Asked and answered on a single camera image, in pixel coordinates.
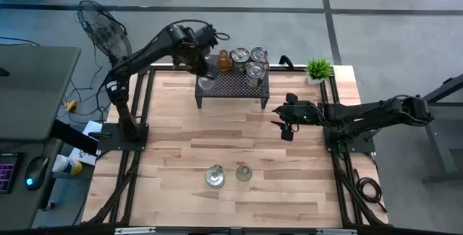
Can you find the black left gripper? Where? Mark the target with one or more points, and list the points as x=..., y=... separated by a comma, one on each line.
x=191, y=58

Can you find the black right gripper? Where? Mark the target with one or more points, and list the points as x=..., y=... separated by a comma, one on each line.
x=304, y=114

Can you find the clear glass candlestick holder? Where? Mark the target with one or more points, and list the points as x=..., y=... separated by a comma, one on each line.
x=205, y=84

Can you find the orange glass candlestick holder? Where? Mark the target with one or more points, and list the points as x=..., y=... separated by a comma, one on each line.
x=225, y=63

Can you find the large clear glass jar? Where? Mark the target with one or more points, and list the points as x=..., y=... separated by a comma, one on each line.
x=240, y=56

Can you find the clear jar with metal lid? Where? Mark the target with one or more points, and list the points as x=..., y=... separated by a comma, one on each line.
x=255, y=70

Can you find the green glass candlestick holder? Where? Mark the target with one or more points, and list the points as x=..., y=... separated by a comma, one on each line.
x=244, y=173

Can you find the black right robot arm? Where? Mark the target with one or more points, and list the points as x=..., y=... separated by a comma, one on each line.
x=380, y=114

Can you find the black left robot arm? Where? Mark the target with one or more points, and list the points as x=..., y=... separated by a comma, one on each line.
x=144, y=52

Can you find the black perforated metal shelf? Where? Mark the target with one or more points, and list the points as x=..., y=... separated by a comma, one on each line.
x=235, y=88

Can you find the green plant in white pot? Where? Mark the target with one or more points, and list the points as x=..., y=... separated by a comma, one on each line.
x=319, y=68

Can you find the black floor fan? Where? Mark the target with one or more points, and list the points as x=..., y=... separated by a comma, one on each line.
x=105, y=32

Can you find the white paper sheet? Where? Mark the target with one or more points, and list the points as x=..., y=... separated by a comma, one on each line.
x=92, y=128

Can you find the yellow power plug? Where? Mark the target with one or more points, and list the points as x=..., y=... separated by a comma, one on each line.
x=71, y=106

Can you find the dark metal side table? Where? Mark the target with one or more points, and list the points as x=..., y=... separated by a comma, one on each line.
x=437, y=133

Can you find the white printed booklet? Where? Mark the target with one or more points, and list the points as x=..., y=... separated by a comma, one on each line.
x=84, y=156

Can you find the grey desk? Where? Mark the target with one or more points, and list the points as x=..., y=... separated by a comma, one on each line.
x=36, y=90

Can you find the black computer mouse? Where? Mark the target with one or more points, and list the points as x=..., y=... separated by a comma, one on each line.
x=36, y=173

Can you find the black backlit keyboard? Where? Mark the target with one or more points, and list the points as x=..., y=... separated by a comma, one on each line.
x=8, y=173

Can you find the dark work desk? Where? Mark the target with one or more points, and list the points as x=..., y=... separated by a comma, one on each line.
x=21, y=206

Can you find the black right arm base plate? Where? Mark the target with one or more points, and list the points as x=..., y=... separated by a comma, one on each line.
x=361, y=144

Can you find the black aluminium table frame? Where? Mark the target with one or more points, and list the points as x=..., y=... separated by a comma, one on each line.
x=343, y=191

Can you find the silver rail bracket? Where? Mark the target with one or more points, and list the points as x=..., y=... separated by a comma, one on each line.
x=134, y=230
x=336, y=231

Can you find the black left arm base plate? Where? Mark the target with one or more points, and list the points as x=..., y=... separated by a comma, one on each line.
x=108, y=144

